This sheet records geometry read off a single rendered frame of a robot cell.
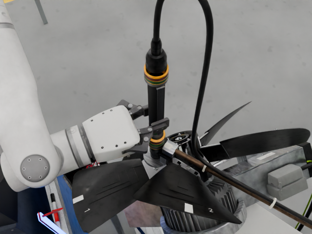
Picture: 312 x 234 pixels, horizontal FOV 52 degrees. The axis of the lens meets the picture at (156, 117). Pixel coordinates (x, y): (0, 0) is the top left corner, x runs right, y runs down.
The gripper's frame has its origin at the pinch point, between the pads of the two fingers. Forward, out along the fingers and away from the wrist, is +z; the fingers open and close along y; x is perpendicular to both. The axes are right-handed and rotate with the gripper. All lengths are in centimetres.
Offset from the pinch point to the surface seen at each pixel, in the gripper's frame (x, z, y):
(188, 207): -5.6, -1.3, 19.0
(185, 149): -23.4, 9.0, 0.2
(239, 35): -150, 140, -132
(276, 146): -23.9, 33.1, 9.8
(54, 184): -63, -35, -23
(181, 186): -11.0, 0.6, 13.0
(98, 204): -30.8, -19.1, 2.9
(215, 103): -149, 83, -76
